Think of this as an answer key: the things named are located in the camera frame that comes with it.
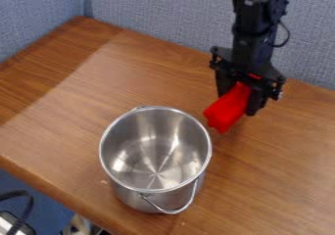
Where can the metal pot with handle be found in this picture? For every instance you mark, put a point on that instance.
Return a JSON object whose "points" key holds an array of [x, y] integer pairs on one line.
{"points": [[155, 152]]}

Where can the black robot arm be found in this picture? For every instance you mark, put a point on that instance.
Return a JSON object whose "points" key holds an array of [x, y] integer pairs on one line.
{"points": [[259, 33]]}

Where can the red rectangular block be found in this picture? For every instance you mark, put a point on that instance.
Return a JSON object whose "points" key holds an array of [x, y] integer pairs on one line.
{"points": [[227, 109]]}

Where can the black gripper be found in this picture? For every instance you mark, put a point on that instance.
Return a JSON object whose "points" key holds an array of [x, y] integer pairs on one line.
{"points": [[247, 64]]}

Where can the grey box under table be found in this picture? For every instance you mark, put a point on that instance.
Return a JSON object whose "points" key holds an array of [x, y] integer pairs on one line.
{"points": [[6, 221]]}

